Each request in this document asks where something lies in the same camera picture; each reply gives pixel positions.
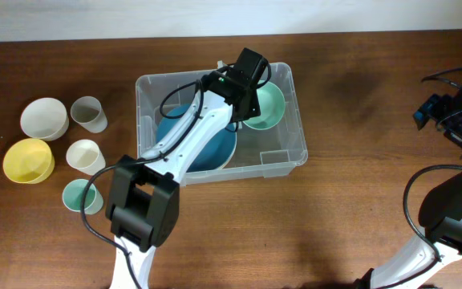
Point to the mint green bowl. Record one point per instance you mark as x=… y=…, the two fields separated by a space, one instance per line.
x=272 y=107

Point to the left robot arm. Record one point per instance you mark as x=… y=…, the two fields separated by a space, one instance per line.
x=144 y=197

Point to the green cup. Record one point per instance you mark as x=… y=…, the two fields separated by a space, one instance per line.
x=72 y=197

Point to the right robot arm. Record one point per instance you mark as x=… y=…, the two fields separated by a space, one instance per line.
x=438 y=230

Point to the white bowl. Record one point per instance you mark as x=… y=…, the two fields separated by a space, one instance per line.
x=45 y=119

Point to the yellow bowl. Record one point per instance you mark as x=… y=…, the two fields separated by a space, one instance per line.
x=29 y=161

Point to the dark blue plate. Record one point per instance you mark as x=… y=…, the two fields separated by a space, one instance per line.
x=207 y=158

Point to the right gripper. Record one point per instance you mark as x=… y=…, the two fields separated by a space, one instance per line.
x=432 y=108

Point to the cream cup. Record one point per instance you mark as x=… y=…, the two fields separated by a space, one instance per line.
x=85 y=156

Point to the clear plastic storage container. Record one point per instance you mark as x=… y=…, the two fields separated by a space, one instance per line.
x=273 y=152

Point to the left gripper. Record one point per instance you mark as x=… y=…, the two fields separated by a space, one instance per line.
x=253 y=105

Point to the grey translucent cup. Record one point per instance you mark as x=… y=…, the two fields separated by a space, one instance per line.
x=88 y=112

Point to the beige plate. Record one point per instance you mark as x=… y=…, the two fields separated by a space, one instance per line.
x=231 y=158

